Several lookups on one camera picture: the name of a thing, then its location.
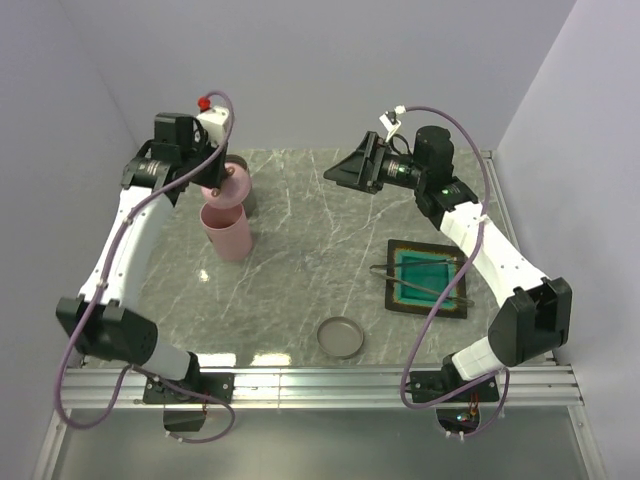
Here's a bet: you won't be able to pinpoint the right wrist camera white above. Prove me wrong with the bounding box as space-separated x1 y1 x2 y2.
379 105 406 144

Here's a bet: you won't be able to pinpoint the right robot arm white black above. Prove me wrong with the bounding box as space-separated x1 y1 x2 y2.
323 126 572 400

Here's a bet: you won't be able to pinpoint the pink cylindrical container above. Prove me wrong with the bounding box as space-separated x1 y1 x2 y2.
200 204 253 261

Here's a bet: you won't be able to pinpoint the pink round lid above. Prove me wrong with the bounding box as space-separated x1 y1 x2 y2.
200 162 252 209

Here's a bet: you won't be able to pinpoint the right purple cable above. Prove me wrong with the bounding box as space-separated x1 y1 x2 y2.
399 104 511 441

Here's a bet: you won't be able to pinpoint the square black teal plate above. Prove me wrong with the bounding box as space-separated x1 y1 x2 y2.
382 239 466 316

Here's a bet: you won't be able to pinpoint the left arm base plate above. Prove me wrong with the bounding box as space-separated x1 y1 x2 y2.
142 372 235 405

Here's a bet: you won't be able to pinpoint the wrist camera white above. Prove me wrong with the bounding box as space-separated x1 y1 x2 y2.
196 96 230 145
379 105 406 144

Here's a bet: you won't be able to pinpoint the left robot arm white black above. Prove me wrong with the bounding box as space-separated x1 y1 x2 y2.
55 107 234 402

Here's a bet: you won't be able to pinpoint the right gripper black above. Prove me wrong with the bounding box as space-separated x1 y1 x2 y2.
324 131 428 195

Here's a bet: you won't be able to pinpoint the grey cylindrical container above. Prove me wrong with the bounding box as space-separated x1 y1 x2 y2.
225 154 257 217

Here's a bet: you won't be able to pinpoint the metal serving tongs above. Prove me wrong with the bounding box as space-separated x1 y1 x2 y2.
369 258 464 309

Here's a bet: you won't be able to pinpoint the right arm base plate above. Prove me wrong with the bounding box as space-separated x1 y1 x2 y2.
405 370 500 404

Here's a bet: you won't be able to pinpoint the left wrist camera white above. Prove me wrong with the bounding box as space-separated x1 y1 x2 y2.
196 96 230 145

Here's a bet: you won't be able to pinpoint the aluminium front rail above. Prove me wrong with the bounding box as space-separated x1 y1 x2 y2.
61 364 584 410

